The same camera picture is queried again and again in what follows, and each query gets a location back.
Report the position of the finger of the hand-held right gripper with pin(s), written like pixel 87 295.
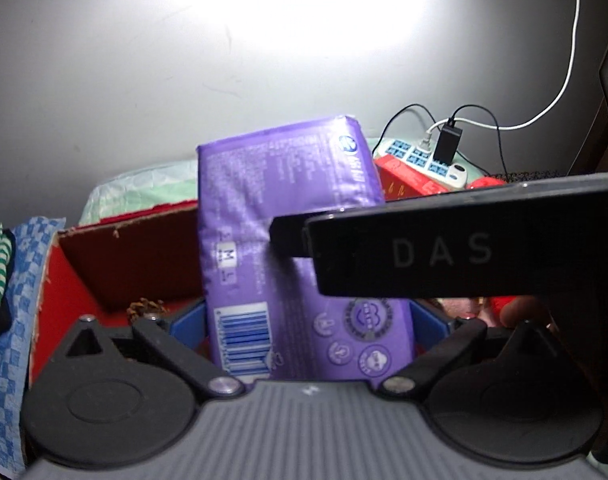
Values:
pixel 286 237

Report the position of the brown pine cone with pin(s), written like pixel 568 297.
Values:
pixel 144 308

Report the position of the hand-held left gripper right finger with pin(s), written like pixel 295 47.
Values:
pixel 427 321

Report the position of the purple plastic packet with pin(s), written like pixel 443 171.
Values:
pixel 264 200

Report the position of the person's right hand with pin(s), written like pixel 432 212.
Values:
pixel 519 310

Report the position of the red cardboard box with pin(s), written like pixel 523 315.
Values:
pixel 129 260

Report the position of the blue checkered cloth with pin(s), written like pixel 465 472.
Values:
pixel 19 320

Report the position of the black charger adapter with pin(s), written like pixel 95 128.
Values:
pixel 448 144

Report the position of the black mesh mat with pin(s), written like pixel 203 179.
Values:
pixel 531 176

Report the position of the small red box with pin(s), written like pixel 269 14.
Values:
pixel 409 182

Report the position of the white plug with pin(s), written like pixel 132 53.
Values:
pixel 426 142

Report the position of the pale green plastic packet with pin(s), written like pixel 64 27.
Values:
pixel 139 185

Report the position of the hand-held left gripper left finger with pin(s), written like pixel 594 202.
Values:
pixel 190 321

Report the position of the white power strip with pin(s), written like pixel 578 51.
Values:
pixel 414 157

